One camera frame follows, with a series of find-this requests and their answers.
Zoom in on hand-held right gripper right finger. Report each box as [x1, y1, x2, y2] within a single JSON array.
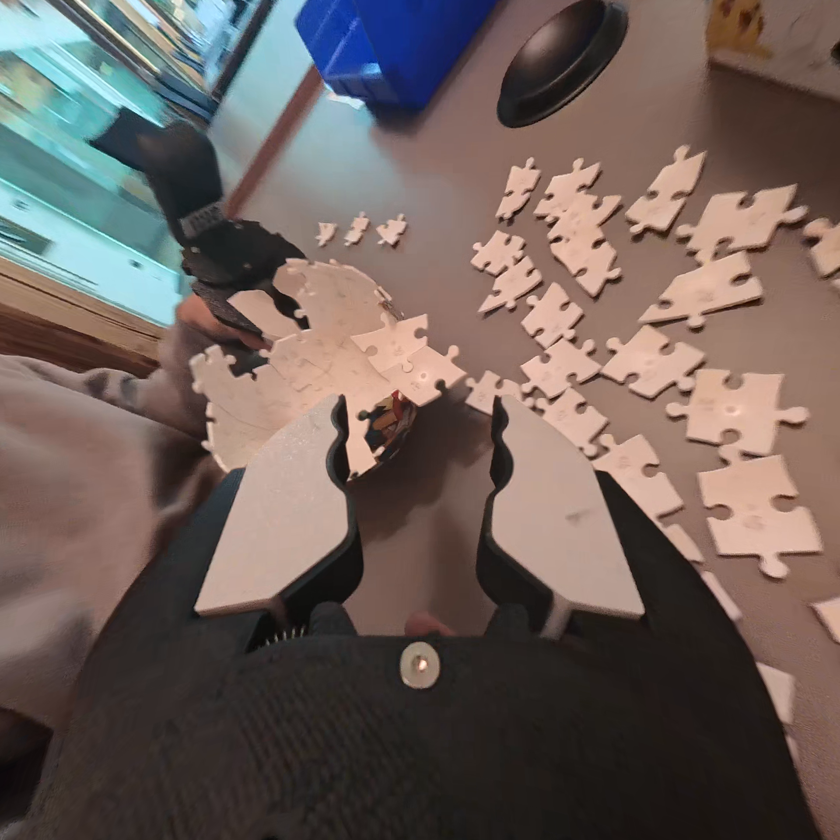
[[478, 394, 647, 639]]

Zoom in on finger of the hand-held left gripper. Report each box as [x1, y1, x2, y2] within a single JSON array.
[[230, 277, 311, 340], [192, 281, 274, 351]]

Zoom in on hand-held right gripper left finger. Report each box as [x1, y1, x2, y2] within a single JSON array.
[[193, 394, 364, 618]]

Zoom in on partly built white puzzle ball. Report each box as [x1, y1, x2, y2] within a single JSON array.
[[189, 258, 468, 484]]

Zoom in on pile of white puzzle pieces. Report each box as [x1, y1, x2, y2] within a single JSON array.
[[462, 144, 840, 756]]

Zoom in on black round ball stand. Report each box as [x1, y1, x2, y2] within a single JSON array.
[[497, 0, 630, 129]]

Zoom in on printed puzzle box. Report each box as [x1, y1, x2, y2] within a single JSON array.
[[705, 0, 840, 89]]

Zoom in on person's left hand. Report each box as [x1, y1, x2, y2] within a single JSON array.
[[176, 295, 221, 337]]

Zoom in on glass display cabinet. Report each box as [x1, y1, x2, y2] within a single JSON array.
[[0, 0, 277, 329]]

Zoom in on person's grey clothing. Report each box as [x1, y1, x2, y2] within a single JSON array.
[[0, 328, 227, 729]]

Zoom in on blue plastic bin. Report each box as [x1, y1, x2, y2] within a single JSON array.
[[294, 0, 500, 112]]

